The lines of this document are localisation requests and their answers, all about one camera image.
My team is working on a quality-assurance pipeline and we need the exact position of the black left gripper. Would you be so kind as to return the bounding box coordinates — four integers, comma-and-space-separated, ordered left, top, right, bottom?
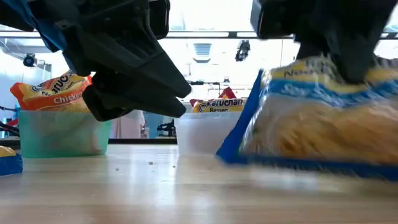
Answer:
29, 0, 192, 123

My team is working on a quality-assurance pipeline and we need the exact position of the round black camera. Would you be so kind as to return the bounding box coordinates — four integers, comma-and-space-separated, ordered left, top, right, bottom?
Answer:
22, 52, 38, 68

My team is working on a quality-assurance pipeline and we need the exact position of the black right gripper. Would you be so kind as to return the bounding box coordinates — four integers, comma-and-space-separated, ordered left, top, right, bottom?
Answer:
294, 0, 398, 85

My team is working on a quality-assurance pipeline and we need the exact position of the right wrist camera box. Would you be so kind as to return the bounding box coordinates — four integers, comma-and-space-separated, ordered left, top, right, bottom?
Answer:
250, 0, 296, 40

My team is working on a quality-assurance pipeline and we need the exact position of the pale pink cloth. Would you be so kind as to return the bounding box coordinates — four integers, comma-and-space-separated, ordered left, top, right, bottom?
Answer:
110, 109, 146, 139

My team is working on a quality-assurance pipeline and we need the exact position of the ceiling air vent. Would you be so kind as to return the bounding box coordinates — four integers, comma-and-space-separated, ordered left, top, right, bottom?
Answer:
192, 42, 213, 63

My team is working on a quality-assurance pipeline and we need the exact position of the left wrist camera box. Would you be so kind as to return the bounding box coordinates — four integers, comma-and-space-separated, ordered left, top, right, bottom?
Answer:
149, 0, 171, 40

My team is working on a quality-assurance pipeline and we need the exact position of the black hanging camera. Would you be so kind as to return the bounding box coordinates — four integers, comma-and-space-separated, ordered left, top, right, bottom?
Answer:
234, 39, 251, 62

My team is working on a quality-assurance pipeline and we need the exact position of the green plastic container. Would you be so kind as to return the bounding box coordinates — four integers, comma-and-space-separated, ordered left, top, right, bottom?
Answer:
17, 110, 113, 159

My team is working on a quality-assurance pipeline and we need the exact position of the red Maruchan beef noodle pack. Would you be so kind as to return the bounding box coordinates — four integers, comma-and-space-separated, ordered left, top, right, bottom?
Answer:
189, 86, 249, 114

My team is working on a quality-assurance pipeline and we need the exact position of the blue Maruchan noodle pack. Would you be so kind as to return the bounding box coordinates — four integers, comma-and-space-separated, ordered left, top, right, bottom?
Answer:
0, 145, 24, 177
216, 54, 398, 182

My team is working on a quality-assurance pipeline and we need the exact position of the orange Maruchan chicken noodle pack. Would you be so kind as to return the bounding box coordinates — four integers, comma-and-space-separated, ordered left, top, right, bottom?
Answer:
9, 70, 94, 113

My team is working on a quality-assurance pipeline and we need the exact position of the black aluminium table frame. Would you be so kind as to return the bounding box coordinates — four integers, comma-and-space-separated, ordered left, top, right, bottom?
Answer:
0, 138, 178, 146

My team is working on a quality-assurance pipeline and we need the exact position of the clear plastic container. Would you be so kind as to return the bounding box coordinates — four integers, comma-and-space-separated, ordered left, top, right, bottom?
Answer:
174, 111, 246, 156

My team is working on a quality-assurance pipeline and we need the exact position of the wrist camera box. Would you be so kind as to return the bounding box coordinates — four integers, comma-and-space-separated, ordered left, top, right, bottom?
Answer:
250, 0, 296, 40
149, 0, 171, 40

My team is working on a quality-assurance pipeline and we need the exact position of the blue fabric item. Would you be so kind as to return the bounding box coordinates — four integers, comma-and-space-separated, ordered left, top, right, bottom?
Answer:
7, 0, 68, 53

